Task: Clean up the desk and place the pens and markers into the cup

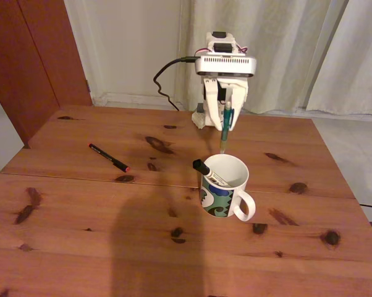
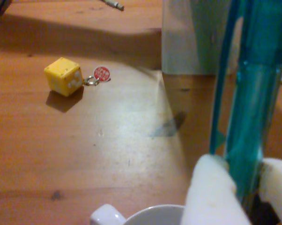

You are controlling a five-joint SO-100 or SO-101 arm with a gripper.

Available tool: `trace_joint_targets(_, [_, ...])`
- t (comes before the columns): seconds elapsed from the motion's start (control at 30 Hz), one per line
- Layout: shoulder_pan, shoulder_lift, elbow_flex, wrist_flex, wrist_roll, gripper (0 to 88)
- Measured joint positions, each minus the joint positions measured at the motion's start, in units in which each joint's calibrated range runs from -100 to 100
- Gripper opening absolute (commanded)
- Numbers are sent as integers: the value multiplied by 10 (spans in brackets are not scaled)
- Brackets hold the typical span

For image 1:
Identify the silver white camera box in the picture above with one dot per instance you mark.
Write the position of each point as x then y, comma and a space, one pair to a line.
226, 65

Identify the brown wooden cabinet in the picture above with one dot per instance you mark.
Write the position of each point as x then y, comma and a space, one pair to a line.
34, 62

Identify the black pen with red end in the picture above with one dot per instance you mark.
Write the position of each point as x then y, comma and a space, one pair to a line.
107, 156

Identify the narrow white curtain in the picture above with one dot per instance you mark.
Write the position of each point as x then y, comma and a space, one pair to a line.
359, 62

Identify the green mechanical pencil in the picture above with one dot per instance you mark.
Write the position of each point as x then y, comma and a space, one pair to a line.
224, 136

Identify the white mug with green-blue pattern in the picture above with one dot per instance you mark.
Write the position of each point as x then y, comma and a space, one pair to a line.
217, 204

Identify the wide white curtain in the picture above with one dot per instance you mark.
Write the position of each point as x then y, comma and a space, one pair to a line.
281, 46

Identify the white marker with black cap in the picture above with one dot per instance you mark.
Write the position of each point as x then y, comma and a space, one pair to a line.
200, 165

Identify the grey table clamp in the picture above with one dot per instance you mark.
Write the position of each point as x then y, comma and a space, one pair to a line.
200, 108

